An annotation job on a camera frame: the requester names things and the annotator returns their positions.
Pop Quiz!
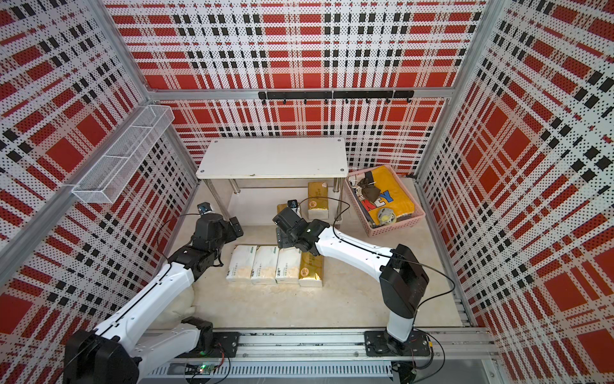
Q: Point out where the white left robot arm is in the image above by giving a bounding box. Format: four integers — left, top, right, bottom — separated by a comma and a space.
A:
62, 212, 244, 383

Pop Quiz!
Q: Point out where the white tissue pack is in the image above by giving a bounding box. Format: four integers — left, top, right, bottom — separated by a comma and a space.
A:
275, 247, 302, 284
250, 246, 279, 285
226, 245, 257, 283

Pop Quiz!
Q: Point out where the gold tissue pack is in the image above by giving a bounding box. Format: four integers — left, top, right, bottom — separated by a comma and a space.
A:
298, 252, 324, 288
277, 203, 301, 216
307, 182, 329, 221

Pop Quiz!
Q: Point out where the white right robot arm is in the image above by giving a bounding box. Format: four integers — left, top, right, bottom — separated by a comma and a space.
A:
273, 207, 429, 343

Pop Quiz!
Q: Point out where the green circuit board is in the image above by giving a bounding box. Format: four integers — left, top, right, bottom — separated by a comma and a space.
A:
185, 363, 217, 376

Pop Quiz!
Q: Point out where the white wire mesh wall basket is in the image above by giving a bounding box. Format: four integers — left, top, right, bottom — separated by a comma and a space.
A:
72, 104, 174, 204

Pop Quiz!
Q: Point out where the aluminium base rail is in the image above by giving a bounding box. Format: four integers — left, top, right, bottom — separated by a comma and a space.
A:
146, 327, 503, 383

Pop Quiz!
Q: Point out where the white two-tier metal shelf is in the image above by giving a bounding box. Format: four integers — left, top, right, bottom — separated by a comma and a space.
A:
196, 137, 350, 227

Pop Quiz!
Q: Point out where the black wall hook rail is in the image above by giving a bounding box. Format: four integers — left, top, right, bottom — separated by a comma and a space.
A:
258, 90, 415, 103

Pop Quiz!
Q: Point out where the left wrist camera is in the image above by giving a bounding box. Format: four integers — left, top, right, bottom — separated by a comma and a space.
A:
197, 202, 213, 215

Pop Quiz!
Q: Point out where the yellow folded shirt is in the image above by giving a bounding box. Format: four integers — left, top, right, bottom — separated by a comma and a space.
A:
357, 166, 416, 227

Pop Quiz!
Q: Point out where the pink plastic basket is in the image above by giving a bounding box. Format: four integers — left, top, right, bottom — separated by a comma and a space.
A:
345, 165, 425, 237

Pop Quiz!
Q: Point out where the white plush toy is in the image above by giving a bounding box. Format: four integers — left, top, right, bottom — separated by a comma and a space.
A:
149, 286, 197, 330

